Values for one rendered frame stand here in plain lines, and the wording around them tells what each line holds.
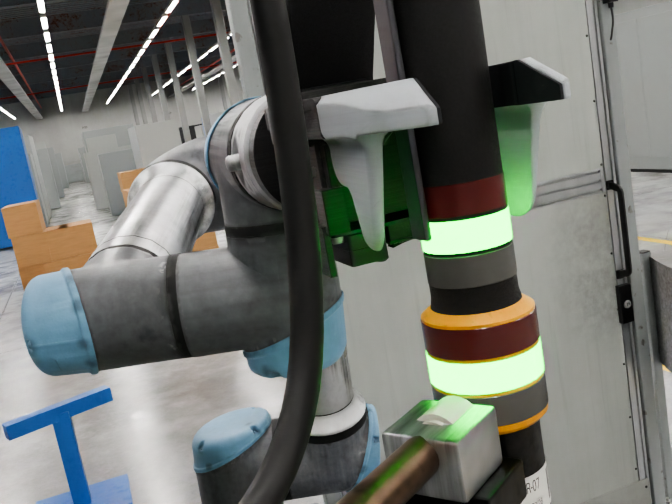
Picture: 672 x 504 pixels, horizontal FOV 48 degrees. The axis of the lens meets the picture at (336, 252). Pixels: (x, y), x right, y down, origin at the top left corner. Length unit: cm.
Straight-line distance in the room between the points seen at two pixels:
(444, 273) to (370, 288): 195
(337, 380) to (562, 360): 166
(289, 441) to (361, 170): 11
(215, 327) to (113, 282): 8
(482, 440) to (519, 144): 11
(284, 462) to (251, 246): 32
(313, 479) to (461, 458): 84
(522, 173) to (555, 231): 221
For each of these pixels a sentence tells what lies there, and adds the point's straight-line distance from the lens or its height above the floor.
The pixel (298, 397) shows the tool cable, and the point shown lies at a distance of 20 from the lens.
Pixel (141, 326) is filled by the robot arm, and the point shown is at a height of 153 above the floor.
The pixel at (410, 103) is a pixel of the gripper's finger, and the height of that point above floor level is 165.
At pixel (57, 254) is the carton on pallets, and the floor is 57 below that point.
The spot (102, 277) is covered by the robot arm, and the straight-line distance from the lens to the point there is 54.
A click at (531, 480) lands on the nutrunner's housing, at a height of 150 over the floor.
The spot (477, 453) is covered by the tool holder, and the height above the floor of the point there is 153.
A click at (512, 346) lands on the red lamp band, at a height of 156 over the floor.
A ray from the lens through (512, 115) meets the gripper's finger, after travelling 30.
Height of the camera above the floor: 165
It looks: 10 degrees down
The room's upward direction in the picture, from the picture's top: 10 degrees counter-clockwise
